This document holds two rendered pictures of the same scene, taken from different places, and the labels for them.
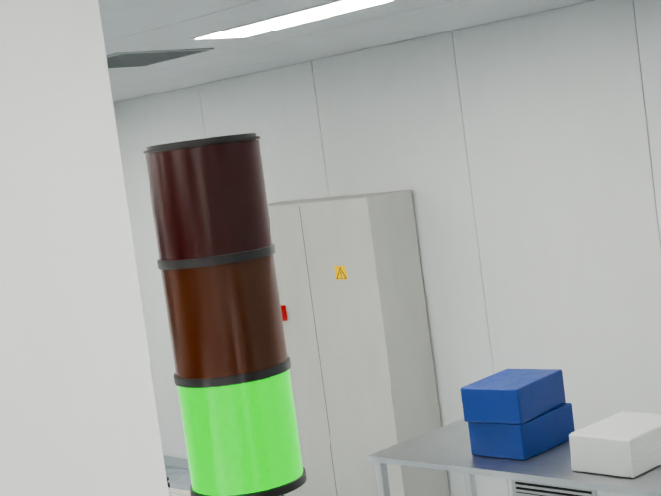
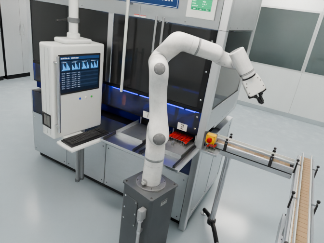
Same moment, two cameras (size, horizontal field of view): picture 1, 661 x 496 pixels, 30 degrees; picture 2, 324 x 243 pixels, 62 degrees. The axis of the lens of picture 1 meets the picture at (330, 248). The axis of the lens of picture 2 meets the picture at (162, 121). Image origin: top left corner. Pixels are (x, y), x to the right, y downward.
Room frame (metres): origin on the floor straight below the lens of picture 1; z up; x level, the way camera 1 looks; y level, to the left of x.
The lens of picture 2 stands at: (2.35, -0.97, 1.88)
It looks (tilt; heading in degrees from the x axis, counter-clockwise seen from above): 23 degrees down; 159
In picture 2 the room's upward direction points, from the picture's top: 8 degrees clockwise
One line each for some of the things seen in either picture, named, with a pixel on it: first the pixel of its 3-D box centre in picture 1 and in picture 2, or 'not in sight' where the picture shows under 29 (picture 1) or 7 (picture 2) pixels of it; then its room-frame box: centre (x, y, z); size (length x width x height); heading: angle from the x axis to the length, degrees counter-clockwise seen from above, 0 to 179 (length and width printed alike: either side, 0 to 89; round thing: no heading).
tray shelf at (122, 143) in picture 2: not in sight; (152, 142); (0.51, -0.33, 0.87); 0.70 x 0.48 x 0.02; 43
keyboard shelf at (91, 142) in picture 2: not in sight; (83, 137); (0.23, -0.85, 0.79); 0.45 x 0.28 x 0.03; 125
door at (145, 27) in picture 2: not in sight; (134, 54); (0.13, -0.45, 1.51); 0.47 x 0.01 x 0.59; 43
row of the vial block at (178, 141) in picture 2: not in sight; (177, 141); (0.56, -0.13, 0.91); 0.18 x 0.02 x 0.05; 43
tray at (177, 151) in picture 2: not in sight; (175, 143); (0.59, -0.16, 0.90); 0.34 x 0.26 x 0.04; 133
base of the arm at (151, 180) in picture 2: not in sight; (152, 170); (1.01, -0.48, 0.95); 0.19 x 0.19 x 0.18
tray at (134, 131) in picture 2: not in sight; (140, 130); (0.34, -0.39, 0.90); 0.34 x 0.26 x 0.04; 133
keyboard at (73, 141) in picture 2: not in sight; (86, 136); (0.26, -0.83, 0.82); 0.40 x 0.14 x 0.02; 125
